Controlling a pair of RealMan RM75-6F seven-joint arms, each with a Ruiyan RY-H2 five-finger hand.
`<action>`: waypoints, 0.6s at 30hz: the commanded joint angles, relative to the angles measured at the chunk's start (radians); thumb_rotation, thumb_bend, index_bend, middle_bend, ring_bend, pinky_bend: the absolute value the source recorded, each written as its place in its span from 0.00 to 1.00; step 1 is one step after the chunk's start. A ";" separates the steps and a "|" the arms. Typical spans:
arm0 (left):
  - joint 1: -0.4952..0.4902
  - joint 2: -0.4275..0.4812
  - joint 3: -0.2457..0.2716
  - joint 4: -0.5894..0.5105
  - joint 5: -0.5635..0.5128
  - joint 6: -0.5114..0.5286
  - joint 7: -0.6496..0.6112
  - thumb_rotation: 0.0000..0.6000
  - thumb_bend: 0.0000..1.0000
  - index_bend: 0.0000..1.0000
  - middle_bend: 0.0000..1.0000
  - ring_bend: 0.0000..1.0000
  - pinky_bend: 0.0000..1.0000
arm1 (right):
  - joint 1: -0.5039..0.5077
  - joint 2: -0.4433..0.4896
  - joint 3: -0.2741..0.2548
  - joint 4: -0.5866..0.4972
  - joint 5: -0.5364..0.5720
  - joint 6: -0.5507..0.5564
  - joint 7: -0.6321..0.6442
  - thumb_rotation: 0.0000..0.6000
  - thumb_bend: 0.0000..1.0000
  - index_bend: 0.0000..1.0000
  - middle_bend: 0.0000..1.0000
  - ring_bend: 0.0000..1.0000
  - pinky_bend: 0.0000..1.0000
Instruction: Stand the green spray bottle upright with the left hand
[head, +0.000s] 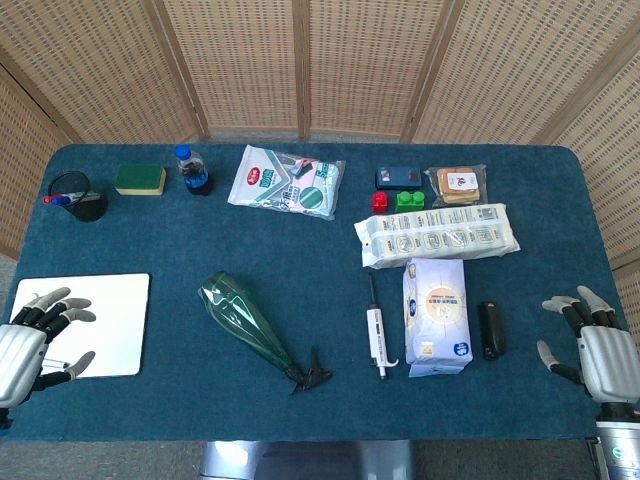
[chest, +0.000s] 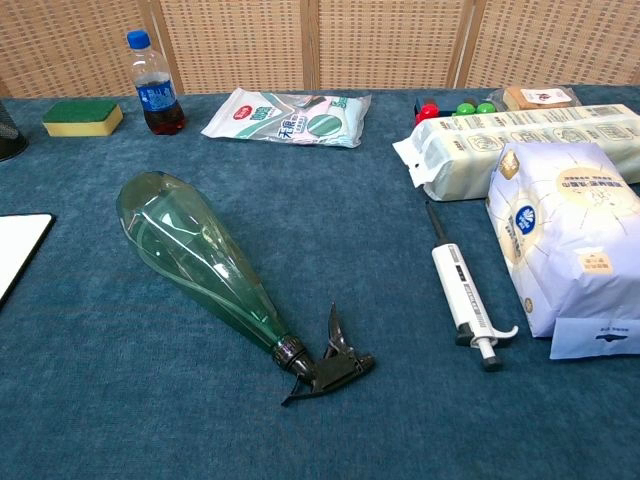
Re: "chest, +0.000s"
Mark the pale purple tissue pack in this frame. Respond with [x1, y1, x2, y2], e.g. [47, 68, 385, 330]
[485, 141, 640, 360]

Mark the red toy block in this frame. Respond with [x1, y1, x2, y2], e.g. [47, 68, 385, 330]
[415, 102, 442, 126]

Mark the white whiteboard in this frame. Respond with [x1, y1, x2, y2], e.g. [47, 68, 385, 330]
[0, 213, 55, 309]

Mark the cola bottle with blue cap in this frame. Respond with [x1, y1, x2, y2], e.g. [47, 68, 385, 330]
[126, 29, 187, 136]

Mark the long cream plastic-wrapped pack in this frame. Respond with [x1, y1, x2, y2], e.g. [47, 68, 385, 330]
[392, 103, 640, 202]

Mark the white pipette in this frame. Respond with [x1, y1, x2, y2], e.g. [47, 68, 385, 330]
[424, 200, 520, 372]

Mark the black mesh pen holder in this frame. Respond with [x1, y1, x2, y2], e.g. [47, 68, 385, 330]
[0, 97, 30, 162]

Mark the woven wooden folding screen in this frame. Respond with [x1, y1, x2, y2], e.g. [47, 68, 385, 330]
[0, 0, 640, 99]

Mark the cleaning cloth package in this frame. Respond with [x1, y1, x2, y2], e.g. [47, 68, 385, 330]
[200, 87, 373, 149]

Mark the wrapped biscuit package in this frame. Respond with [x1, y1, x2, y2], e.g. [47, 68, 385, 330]
[487, 85, 584, 112]

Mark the green toy block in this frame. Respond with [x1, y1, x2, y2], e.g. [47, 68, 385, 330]
[452, 101, 496, 118]

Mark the green transparent spray bottle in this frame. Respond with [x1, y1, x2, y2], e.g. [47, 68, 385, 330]
[116, 171, 377, 407]

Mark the green and yellow sponge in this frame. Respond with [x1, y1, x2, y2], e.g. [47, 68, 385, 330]
[41, 99, 124, 138]

